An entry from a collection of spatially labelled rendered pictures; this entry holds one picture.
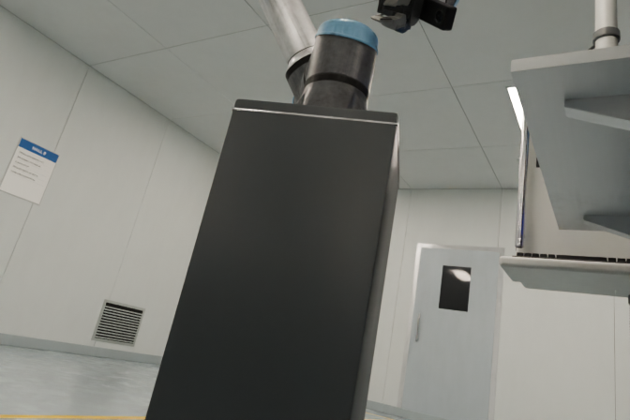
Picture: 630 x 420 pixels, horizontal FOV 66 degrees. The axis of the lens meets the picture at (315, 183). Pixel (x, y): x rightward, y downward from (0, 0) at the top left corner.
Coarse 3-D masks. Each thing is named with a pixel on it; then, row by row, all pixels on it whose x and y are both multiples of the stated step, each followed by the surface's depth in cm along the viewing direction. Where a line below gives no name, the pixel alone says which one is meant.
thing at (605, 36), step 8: (600, 0) 179; (608, 0) 177; (616, 0) 178; (600, 8) 178; (608, 8) 176; (616, 8) 177; (600, 16) 177; (608, 16) 175; (616, 16) 175; (600, 24) 176; (608, 24) 174; (616, 24) 174; (600, 32) 173; (608, 32) 172; (616, 32) 172; (592, 40) 177; (600, 40) 173; (608, 40) 171; (616, 40) 172; (592, 48) 181; (600, 48) 172
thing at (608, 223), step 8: (584, 216) 110; (592, 216) 109; (600, 216) 108; (608, 216) 107; (616, 216) 106; (624, 216) 106; (592, 224) 109; (600, 224) 107; (608, 224) 106; (616, 224) 106; (624, 224) 105; (616, 232) 106; (624, 232) 104
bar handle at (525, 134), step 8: (528, 136) 161; (528, 144) 160; (520, 152) 160; (528, 152) 159; (520, 160) 158; (520, 168) 157; (520, 176) 156; (520, 184) 155; (520, 192) 154; (520, 200) 153; (520, 208) 152; (520, 216) 151; (520, 224) 150; (520, 232) 149; (520, 240) 149
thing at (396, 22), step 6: (372, 18) 98; (378, 18) 98; (384, 18) 93; (390, 18) 94; (396, 18) 95; (402, 18) 97; (384, 24) 94; (390, 24) 95; (396, 24) 96; (402, 24) 99
